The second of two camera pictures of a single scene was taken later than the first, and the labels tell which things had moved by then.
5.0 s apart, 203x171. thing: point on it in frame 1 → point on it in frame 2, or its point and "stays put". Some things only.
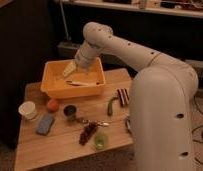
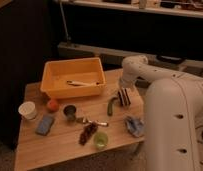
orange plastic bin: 62,78 stays put
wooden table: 56,130 stays put
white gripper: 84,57 → 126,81
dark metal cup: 69,111 stays put
